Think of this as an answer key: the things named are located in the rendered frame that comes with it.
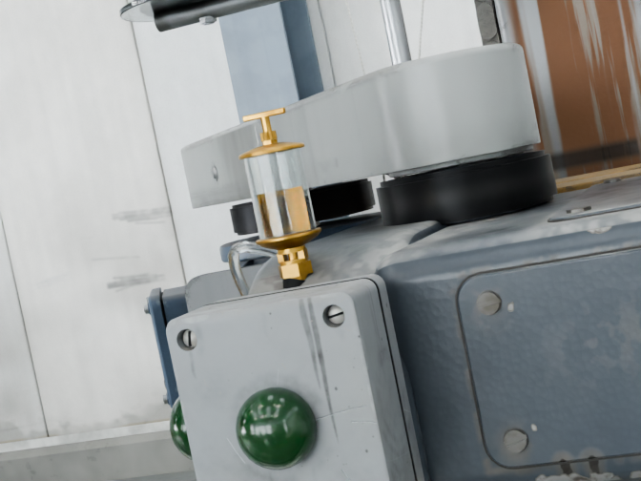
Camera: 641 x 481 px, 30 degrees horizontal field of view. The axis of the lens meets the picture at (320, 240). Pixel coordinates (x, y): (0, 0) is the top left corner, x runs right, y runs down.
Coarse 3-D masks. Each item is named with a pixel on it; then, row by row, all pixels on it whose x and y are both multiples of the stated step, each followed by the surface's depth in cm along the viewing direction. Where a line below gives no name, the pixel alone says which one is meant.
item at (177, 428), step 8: (176, 400) 47; (176, 408) 46; (176, 416) 46; (176, 424) 46; (184, 424) 46; (176, 432) 46; (184, 432) 46; (176, 440) 46; (184, 440) 46; (184, 448) 46
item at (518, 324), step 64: (576, 192) 64; (640, 192) 51; (320, 256) 53; (384, 256) 51; (448, 256) 47; (512, 256) 46; (576, 256) 45; (640, 256) 44; (448, 320) 46; (512, 320) 45; (576, 320) 45; (640, 320) 44; (448, 384) 47; (512, 384) 46; (576, 384) 45; (640, 384) 44; (448, 448) 47; (512, 448) 46; (576, 448) 45; (640, 448) 45
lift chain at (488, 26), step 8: (480, 0) 99; (488, 0) 99; (480, 8) 99; (488, 8) 99; (480, 16) 99; (488, 16) 99; (496, 16) 100; (480, 24) 99; (488, 24) 99; (496, 24) 99; (480, 32) 99; (488, 32) 99; (496, 32) 99; (488, 40) 99; (496, 40) 99
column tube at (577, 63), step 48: (528, 0) 92; (576, 0) 91; (624, 0) 90; (528, 48) 93; (576, 48) 92; (624, 48) 90; (576, 96) 92; (624, 96) 91; (576, 144) 92; (624, 144) 91
